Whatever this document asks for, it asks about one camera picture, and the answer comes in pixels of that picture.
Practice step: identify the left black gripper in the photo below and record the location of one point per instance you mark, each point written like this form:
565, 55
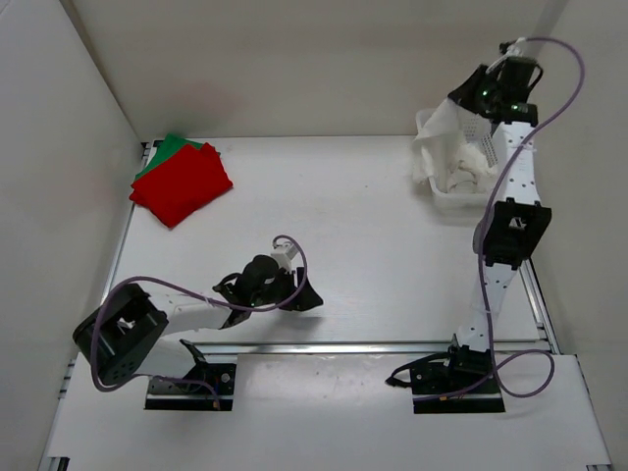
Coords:
305, 299

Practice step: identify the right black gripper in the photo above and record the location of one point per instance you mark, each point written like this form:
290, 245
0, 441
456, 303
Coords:
464, 95

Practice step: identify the white t shirt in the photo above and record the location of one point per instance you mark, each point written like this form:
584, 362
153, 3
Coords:
451, 147

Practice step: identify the red t shirt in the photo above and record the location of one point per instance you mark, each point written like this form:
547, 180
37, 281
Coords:
183, 184

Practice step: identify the green t shirt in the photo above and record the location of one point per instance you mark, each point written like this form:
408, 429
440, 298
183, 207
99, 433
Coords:
170, 146

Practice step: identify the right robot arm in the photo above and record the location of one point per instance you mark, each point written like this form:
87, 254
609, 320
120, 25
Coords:
510, 230

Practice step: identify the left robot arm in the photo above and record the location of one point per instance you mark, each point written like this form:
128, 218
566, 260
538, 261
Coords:
137, 330

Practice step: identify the white plastic basket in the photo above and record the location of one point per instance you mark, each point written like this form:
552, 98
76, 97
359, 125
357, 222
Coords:
466, 176

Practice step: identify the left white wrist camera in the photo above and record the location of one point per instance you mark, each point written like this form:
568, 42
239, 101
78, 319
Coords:
284, 254

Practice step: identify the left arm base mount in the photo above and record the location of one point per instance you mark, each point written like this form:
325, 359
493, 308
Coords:
183, 378

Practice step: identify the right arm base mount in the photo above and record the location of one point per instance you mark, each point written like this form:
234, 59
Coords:
437, 388

